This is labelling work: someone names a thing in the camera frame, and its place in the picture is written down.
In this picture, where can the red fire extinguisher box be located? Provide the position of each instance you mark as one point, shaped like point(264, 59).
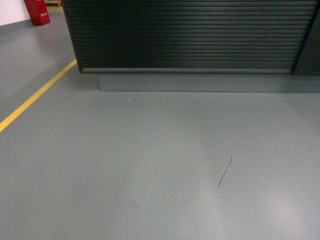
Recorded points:
point(38, 12)

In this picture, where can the wooden pallet shelf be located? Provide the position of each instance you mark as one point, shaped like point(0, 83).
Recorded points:
point(53, 3)

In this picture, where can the black slatted checkout counter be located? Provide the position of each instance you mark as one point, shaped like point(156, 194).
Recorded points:
point(246, 46)

